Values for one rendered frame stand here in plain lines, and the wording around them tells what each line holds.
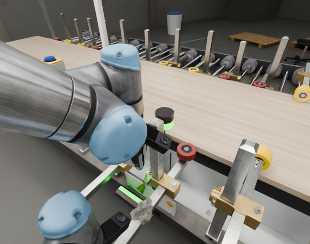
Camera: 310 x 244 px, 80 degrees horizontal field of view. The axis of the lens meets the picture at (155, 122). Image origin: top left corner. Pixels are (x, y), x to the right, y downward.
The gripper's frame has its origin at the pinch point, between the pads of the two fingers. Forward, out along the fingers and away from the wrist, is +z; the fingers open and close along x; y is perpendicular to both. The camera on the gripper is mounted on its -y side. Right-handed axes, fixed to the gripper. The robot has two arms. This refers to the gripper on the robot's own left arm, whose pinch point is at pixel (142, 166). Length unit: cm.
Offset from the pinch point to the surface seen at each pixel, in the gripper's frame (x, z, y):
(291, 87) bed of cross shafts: -131, 29, -86
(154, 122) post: -6.5, -13.0, -2.4
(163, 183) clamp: -5.0, 13.7, -5.6
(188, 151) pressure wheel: -19.6, 10.4, -12.3
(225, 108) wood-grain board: -56, 11, -28
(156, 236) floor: -17, 101, 2
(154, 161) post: -5.9, 3.7, -2.0
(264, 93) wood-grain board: -78, 11, -50
